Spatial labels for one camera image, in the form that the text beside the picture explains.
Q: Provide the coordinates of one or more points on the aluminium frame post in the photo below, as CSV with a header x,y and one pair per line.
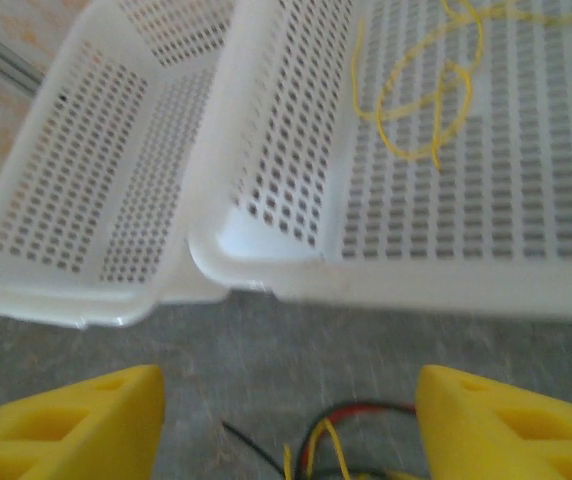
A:
x,y
1,57

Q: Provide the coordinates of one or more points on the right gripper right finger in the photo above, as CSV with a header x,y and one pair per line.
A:
x,y
511,430

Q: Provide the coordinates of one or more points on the white perforated plastic basket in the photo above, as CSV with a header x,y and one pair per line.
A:
x,y
416,210
81,165

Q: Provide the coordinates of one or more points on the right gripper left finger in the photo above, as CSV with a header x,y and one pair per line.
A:
x,y
66,430

